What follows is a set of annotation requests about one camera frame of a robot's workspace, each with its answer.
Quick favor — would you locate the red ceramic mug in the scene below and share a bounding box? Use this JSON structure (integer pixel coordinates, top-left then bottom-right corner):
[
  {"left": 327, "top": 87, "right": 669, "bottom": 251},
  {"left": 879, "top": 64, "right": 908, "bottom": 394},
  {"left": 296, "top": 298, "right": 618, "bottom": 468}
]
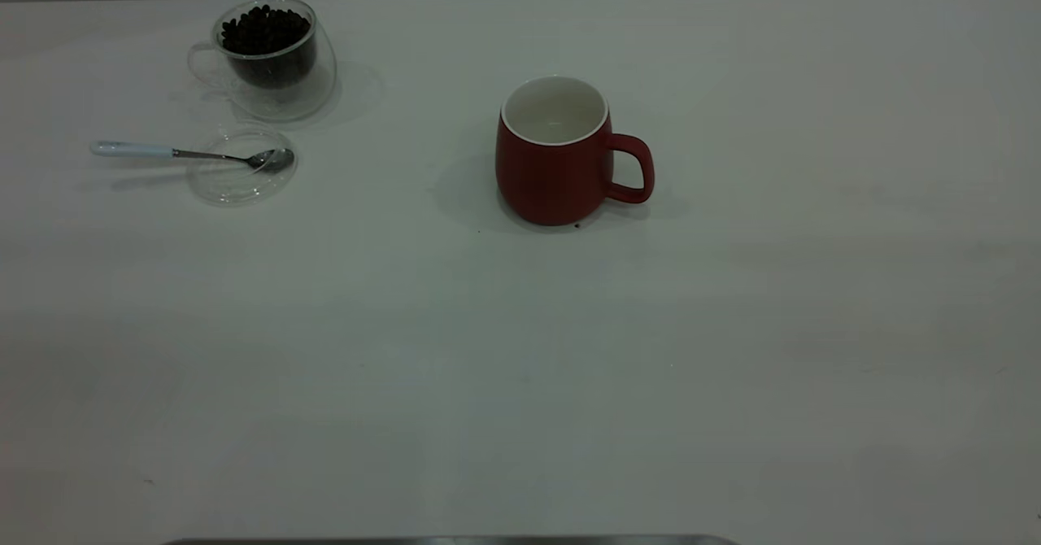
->
[{"left": 495, "top": 75, "right": 656, "bottom": 227}]

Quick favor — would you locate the metal spoon pale blue handle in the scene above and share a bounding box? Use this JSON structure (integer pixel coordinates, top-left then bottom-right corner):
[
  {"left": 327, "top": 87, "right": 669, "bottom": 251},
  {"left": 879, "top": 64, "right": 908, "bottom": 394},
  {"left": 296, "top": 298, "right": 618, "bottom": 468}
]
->
[{"left": 89, "top": 140, "right": 294, "bottom": 174}]

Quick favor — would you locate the clear glass cup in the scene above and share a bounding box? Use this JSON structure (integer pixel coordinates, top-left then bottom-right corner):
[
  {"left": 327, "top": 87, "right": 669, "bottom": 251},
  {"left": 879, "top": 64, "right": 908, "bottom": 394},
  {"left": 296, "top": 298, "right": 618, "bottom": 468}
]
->
[{"left": 186, "top": 0, "right": 338, "bottom": 123}]

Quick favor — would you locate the clear round lid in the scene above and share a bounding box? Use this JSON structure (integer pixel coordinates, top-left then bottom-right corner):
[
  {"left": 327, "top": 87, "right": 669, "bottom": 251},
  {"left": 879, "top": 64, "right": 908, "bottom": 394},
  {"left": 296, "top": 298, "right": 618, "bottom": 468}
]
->
[{"left": 186, "top": 122, "right": 298, "bottom": 207}]

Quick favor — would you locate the dark coffee beans pile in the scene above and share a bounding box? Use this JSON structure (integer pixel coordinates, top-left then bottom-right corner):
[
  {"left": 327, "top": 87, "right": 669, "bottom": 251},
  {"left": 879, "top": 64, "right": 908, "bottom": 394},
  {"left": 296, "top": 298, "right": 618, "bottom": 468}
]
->
[{"left": 220, "top": 4, "right": 318, "bottom": 90}]

